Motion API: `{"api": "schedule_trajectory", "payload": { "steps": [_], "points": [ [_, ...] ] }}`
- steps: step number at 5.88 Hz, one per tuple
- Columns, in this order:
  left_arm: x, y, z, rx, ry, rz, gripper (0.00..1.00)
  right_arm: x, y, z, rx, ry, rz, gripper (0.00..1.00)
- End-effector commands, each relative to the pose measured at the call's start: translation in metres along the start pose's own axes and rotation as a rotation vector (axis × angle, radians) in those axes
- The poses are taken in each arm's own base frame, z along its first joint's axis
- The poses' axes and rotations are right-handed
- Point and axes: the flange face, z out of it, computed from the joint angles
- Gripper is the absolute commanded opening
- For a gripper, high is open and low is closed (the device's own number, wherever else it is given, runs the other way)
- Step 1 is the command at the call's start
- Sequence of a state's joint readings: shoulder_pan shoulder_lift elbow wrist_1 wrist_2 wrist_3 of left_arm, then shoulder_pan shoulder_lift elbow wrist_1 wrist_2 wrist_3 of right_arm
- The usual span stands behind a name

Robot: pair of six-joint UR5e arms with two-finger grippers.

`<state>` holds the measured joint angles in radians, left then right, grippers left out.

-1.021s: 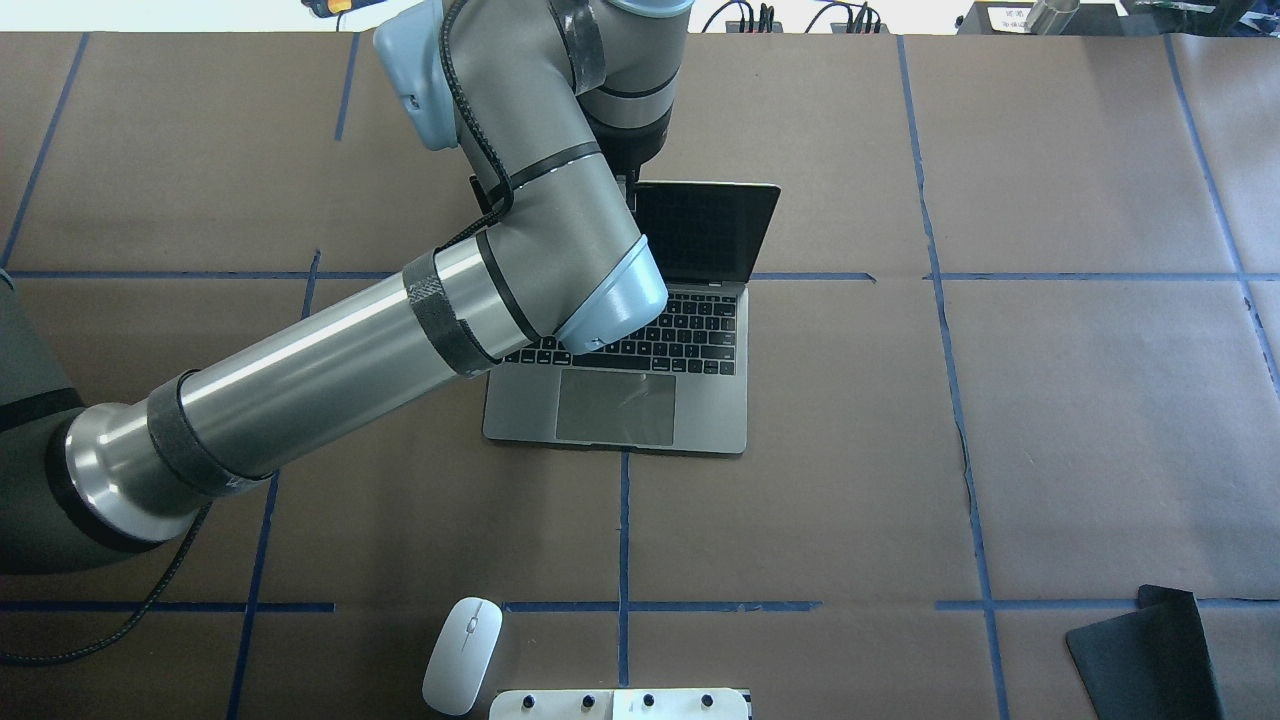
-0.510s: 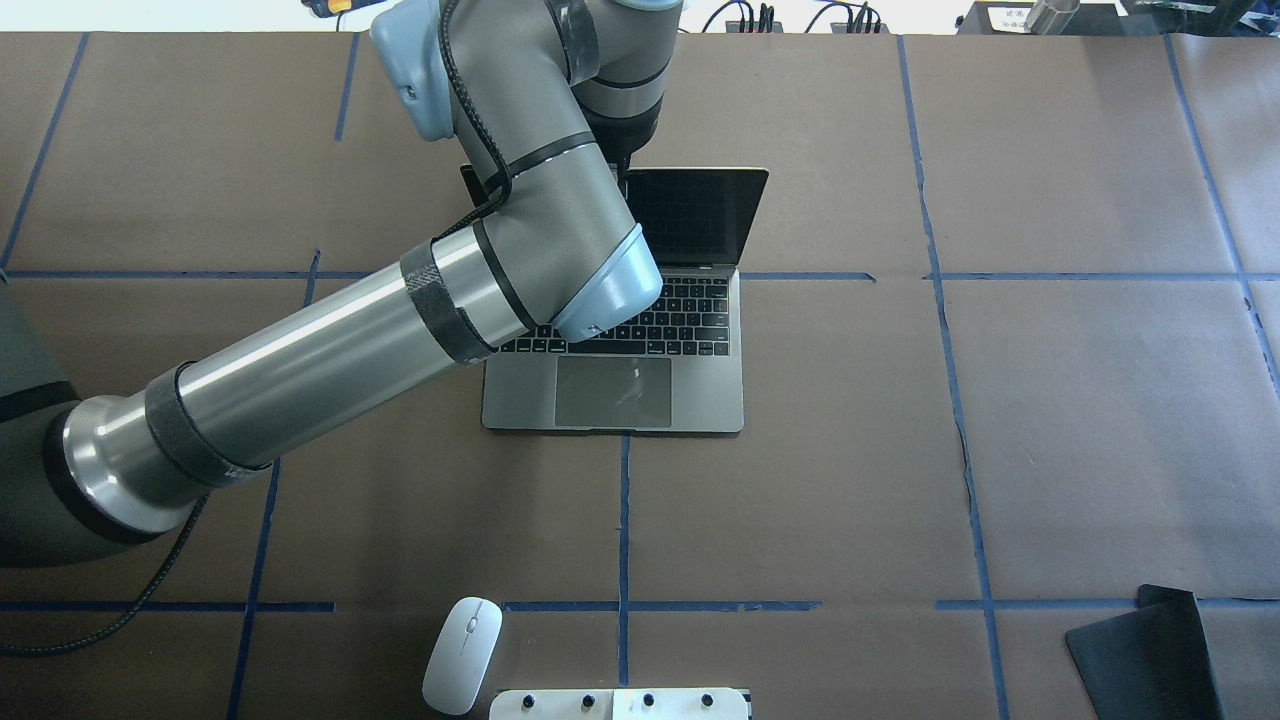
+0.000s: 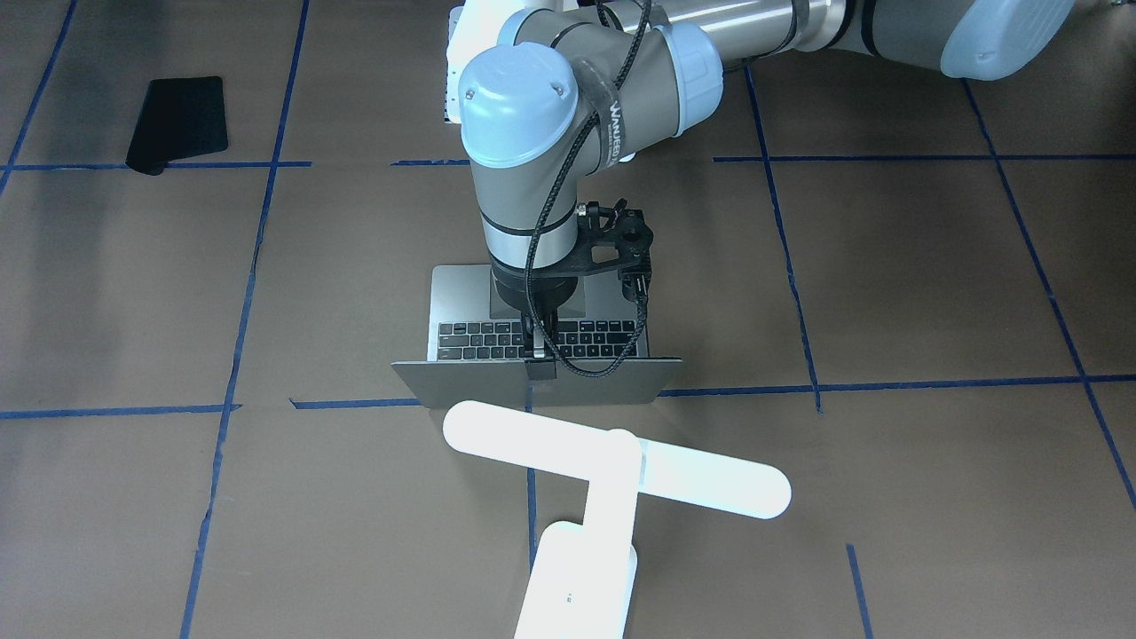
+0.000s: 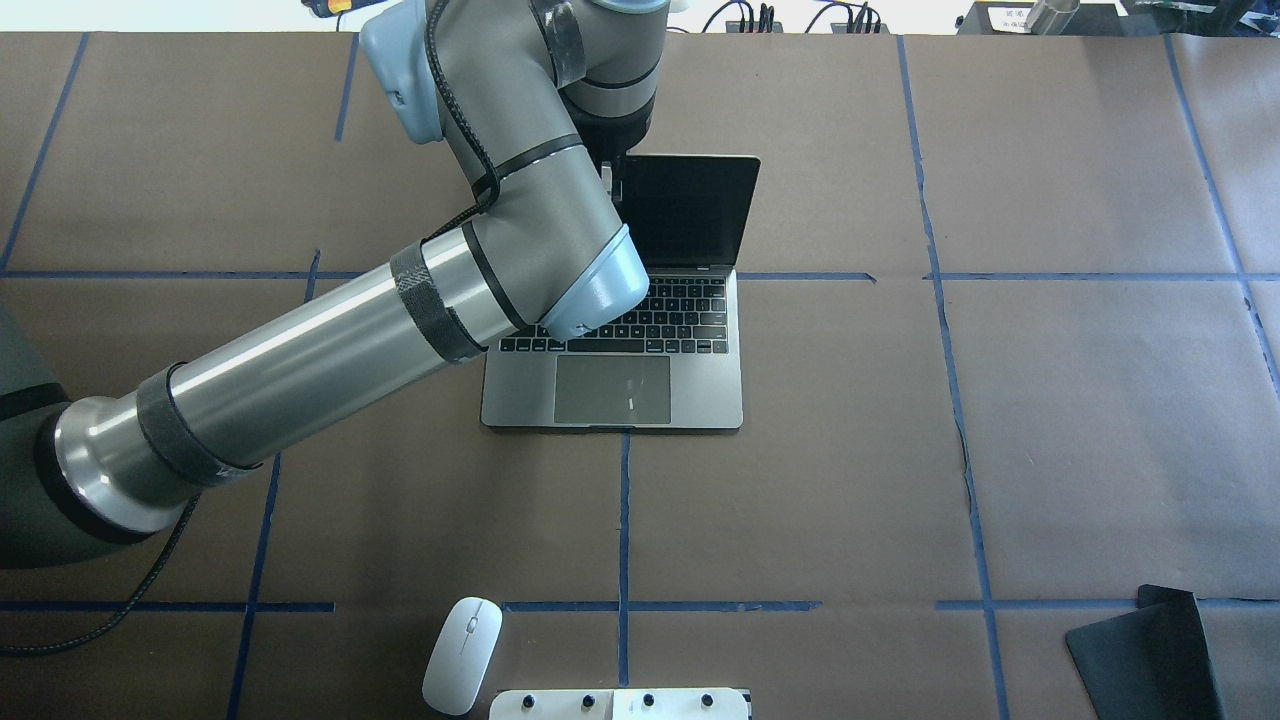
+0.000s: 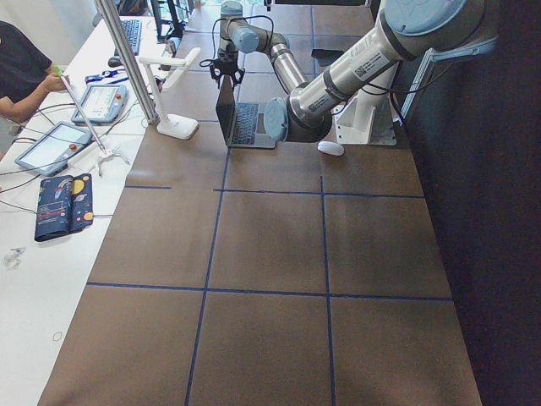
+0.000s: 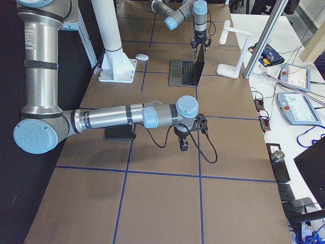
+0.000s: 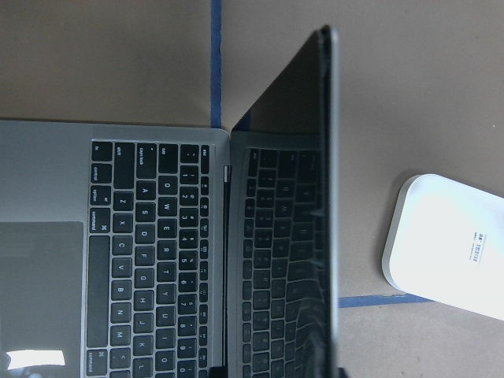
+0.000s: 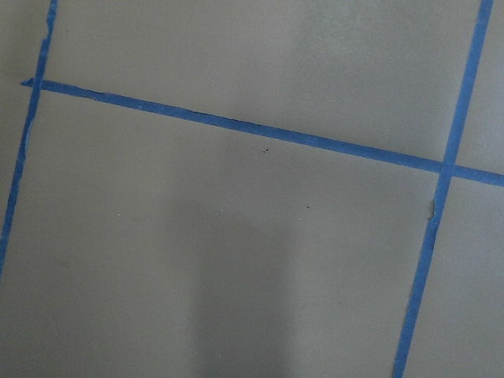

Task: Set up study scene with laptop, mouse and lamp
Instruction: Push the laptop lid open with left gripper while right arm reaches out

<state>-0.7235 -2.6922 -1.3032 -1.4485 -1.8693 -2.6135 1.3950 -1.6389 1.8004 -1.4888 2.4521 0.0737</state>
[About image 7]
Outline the grey laptop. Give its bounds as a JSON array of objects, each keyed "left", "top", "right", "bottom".
[{"left": 1, "top": 26, "right": 340, "bottom": 377}]

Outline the white desk lamp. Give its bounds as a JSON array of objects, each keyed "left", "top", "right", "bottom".
[{"left": 382, "top": 174, "right": 503, "bottom": 320}]

